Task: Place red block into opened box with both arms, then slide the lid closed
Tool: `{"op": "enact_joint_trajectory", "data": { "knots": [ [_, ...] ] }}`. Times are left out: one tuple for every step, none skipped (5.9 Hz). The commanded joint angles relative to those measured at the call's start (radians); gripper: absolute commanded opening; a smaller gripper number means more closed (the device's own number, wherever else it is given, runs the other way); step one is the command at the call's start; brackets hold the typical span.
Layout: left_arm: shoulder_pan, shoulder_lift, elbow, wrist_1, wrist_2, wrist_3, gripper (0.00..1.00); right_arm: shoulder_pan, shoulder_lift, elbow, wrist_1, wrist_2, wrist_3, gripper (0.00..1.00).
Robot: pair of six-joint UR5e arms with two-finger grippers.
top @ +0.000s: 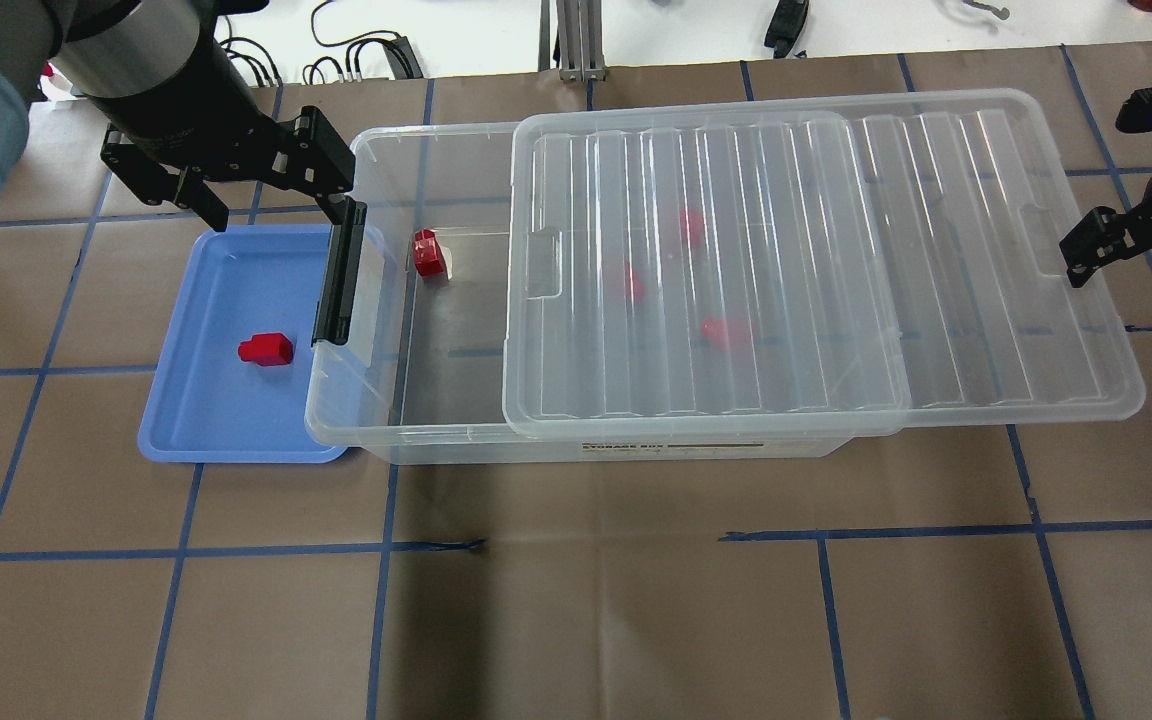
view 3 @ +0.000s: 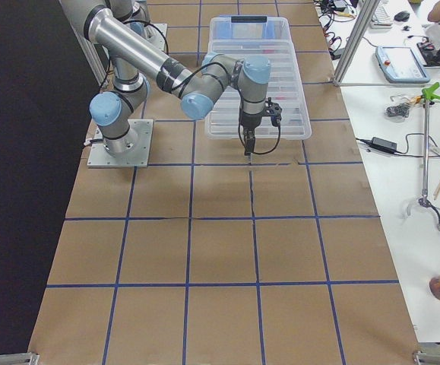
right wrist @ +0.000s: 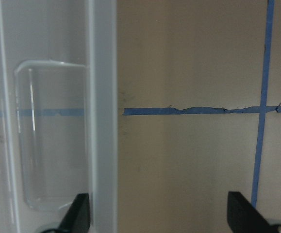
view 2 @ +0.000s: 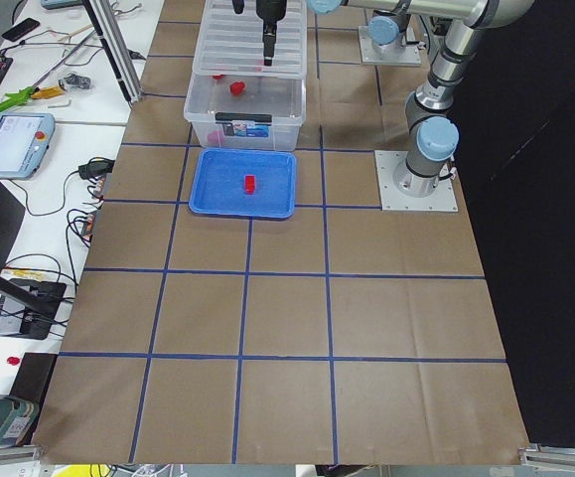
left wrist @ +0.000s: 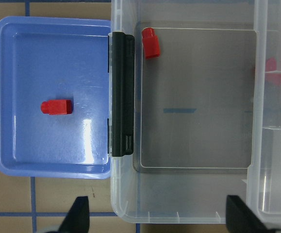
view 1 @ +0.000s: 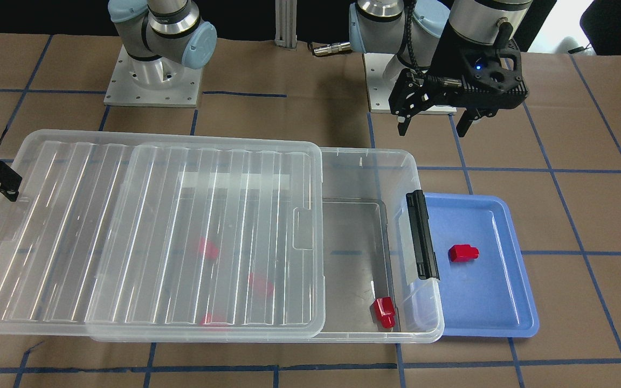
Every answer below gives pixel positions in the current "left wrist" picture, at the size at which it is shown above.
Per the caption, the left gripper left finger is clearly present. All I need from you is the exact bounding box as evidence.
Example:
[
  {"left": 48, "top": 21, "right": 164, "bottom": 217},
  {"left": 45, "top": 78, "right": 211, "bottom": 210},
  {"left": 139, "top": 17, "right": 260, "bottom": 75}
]
[{"left": 58, "top": 196, "right": 90, "bottom": 233}]

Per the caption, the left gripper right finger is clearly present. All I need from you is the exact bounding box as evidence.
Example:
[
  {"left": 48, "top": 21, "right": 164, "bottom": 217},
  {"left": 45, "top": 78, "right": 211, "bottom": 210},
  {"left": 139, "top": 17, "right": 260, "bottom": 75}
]
[{"left": 226, "top": 195, "right": 271, "bottom": 233}]

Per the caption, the clear ribbed box lid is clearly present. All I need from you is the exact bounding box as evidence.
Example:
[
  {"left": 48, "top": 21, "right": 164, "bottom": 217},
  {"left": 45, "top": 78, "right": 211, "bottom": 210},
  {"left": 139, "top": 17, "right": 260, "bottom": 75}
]
[{"left": 246, "top": 0, "right": 281, "bottom": 227}]

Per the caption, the clear plastic storage box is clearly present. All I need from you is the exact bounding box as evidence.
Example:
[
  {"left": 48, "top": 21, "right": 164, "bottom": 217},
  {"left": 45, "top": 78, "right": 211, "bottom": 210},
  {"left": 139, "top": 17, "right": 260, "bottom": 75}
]
[{"left": 110, "top": 0, "right": 281, "bottom": 225}]

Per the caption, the red block box centre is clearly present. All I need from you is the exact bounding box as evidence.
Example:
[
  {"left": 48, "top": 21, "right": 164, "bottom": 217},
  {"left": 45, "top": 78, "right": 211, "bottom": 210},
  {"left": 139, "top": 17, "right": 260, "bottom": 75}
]
[{"left": 264, "top": 57, "right": 281, "bottom": 86}]

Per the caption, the red block on tray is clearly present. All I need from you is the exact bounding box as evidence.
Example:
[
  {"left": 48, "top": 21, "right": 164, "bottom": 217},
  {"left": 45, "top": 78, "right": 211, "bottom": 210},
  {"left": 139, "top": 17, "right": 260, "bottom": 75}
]
[{"left": 40, "top": 100, "right": 73, "bottom": 115}]

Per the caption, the blue plastic tray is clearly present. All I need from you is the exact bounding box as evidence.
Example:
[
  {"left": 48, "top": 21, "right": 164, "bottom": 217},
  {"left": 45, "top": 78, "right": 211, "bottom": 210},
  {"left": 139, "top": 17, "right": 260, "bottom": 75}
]
[{"left": 0, "top": 16, "right": 111, "bottom": 179}]

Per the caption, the red block near latch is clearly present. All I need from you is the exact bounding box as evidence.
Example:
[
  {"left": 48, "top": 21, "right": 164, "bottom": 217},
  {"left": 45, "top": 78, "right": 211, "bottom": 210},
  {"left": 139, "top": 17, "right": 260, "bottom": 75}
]
[{"left": 142, "top": 27, "right": 161, "bottom": 59}]

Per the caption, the black box latch handle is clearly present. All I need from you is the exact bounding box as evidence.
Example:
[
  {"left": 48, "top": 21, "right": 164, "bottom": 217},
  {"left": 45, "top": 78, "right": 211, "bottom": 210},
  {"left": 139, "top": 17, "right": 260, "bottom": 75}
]
[{"left": 111, "top": 32, "right": 135, "bottom": 157}]

